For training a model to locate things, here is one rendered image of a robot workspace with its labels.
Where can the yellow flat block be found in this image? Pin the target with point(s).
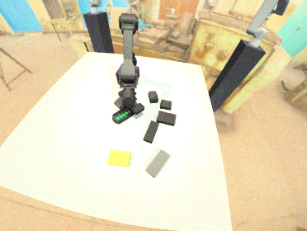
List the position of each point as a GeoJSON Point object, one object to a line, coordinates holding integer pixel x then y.
{"type": "Point", "coordinates": [119, 159]}

